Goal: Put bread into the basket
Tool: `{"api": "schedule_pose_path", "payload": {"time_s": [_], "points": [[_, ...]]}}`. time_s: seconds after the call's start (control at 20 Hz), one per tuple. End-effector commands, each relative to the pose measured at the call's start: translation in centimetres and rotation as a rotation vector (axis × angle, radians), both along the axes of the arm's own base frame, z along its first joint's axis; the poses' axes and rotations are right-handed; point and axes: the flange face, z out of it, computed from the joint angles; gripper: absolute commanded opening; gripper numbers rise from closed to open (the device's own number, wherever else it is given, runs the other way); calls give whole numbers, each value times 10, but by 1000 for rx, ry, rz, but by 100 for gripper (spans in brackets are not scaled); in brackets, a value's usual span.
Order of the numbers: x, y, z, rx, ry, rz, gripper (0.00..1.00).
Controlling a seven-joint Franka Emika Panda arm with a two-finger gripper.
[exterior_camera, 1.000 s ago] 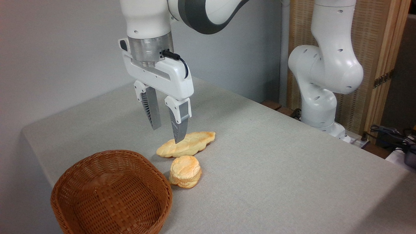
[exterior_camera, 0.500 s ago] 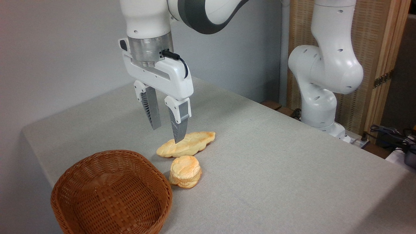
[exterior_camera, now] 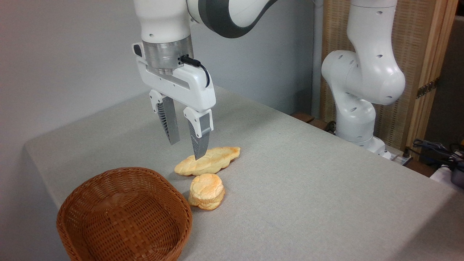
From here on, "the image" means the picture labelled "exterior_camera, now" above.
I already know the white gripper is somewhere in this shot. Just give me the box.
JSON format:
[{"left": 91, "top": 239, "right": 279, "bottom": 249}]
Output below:
[{"left": 132, "top": 42, "right": 217, "bottom": 161}]

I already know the round bread bun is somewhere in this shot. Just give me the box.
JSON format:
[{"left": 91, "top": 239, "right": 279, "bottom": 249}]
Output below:
[{"left": 188, "top": 173, "right": 226, "bottom": 211}]

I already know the long braided bread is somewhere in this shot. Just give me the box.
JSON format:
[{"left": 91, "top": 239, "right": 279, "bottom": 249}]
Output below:
[{"left": 174, "top": 146, "right": 241, "bottom": 177}]

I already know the brown woven wicker basket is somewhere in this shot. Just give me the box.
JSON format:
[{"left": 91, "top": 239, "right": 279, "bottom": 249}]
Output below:
[{"left": 56, "top": 167, "right": 193, "bottom": 261}]

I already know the grey tablecloth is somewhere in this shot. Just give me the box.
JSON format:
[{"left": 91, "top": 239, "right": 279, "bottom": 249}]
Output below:
[{"left": 24, "top": 86, "right": 464, "bottom": 261}]

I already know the white power strip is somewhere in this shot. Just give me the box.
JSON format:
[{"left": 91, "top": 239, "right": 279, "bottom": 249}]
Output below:
[{"left": 384, "top": 152, "right": 413, "bottom": 166}]

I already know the wooden rattan folding screen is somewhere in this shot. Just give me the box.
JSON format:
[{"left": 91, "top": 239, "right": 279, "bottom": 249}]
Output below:
[{"left": 319, "top": 0, "right": 459, "bottom": 151}]

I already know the dark round device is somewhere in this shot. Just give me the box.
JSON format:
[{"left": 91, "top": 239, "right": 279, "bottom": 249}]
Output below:
[{"left": 451, "top": 159, "right": 464, "bottom": 189}]

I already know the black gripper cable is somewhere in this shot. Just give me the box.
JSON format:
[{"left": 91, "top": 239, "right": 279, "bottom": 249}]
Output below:
[{"left": 180, "top": 55, "right": 211, "bottom": 88}]

